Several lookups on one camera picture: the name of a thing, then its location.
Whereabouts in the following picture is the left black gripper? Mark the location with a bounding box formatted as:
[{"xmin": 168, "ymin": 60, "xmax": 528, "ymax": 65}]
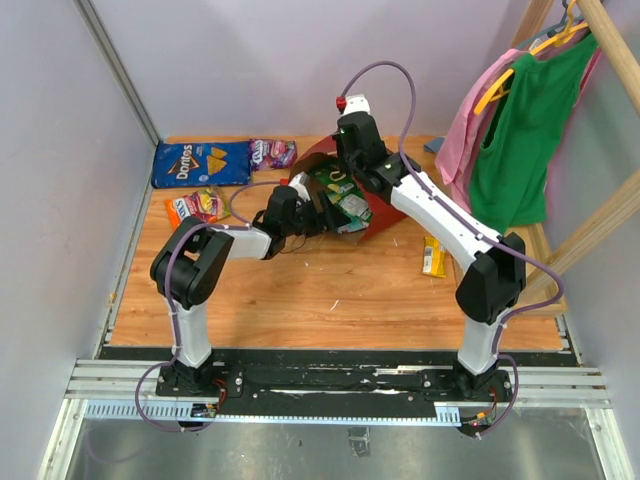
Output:
[{"xmin": 283, "ymin": 190, "xmax": 351, "ymax": 238}]

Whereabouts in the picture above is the red brown paper bag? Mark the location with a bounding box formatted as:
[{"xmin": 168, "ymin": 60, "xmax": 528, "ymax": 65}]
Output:
[{"xmin": 290, "ymin": 137, "xmax": 406, "ymax": 244}]

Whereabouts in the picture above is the purple snack packet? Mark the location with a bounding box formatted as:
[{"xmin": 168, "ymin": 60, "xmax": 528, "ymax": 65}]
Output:
[{"xmin": 249, "ymin": 139, "xmax": 298, "ymax": 171}]

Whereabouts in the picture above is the yellow snack packet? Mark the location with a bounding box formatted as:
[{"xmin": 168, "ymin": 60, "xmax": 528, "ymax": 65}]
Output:
[{"xmin": 422, "ymin": 236, "xmax": 446, "ymax": 278}]

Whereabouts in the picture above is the orange Fox's candy packet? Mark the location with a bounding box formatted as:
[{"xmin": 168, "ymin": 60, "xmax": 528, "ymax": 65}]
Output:
[{"xmin": 164, "ymin": 186, "xmax": 230, "ymax": 230}]

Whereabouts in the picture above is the blue Doritos chip bag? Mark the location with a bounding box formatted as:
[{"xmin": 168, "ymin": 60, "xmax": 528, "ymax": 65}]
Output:
[{"xmin": 151, "ymin": 141, "xmax": 251, "ymax": 189}]

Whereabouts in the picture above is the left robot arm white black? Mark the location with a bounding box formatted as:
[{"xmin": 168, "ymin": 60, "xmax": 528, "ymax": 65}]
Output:
[{"xmin": 150, "ymin": 186, "xmax": 350, "ymax": 400}]

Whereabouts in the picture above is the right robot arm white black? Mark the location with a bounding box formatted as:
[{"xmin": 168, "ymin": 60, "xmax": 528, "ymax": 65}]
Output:
[{"xmin": 333, "ymin": 111, "xmax": 526, "ymax": 400}]

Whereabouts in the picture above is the green snack packet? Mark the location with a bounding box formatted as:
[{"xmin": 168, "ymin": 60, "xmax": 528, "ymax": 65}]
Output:
[{"xmin": 310, "ymin": 163, "xmax": 373, "ymax": 234}]

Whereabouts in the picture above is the blue cloth piece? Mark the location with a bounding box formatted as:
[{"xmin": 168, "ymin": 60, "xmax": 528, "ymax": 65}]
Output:
[{"xmin": 423, "ymin": 136, "xmax": 445, "ymax": 155}]

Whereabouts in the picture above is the pink shirt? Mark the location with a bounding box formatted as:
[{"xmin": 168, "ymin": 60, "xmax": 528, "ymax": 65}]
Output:
[{"xmin": 436, "ymin": 47, "xmax": 570, "ymax": 214}]

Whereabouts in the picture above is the yellow clothes hanger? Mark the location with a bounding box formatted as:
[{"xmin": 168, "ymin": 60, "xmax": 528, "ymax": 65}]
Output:
[{"xmin": 473, "ymin": 0, "xmax": 588, "ymax": 116}]

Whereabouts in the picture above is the green shirt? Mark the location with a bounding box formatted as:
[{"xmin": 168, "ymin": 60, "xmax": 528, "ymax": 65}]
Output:
[{"xmin": 469, "ymin": 34, "xmax": 598, "ymax": 233}]

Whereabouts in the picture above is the wooden clothes rack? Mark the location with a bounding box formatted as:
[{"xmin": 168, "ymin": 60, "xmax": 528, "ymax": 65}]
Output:
[{"xmin": 445, "ymin": 0, "xmax": 640, "ymax": 317}]

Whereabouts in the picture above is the grey clothes hanger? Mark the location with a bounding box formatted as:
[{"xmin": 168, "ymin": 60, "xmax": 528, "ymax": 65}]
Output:
[{"xmin": 514, "ymin": 1, "xmax": 588, "ymax": 54}]

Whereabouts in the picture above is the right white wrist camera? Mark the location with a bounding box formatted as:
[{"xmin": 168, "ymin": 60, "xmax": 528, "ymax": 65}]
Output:
[{"xmin": 335, "ymin": 94, "xmax": 371, "ymax": 116}]

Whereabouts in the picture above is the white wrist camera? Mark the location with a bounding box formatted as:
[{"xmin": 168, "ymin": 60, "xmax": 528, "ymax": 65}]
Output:
[
  {"xmin": 335, "ymin": 94, "xmax": 371, "ymax": 116},
  {"xmin": 288, "ymin": 179, "xmax": 311, "ymax": 202}
]

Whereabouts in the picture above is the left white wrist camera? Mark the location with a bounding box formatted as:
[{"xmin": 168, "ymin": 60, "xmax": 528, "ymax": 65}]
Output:
[{"xmin": 288, "ymin": 179, "xmax": 311, "ymax": 202}]

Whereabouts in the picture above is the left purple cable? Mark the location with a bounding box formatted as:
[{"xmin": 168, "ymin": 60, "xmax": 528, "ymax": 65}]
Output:
[{"xmin": 135, "ymin": 180, "xmax": 291, "ymax": 434}]

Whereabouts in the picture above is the purple cable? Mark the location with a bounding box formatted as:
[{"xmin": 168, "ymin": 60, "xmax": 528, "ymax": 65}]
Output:
[
  {"xmin": 335, "ymin": 60, "xmax": 565, "ymax": 440},
  {"xmin": 135, "ymin": 180, "xmax": 291, "ymax": 434}
]

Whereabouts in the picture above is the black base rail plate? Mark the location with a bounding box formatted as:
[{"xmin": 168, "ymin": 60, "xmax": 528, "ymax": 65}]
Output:
[{"xmin": 65, "ymin": 346, "xmax": 611, "ymax": 427}]

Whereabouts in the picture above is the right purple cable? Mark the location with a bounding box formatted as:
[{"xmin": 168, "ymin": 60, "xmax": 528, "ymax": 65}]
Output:
[{"xmin": 335, "ymin": 60, "xmax": 565, "ymax": 440}]

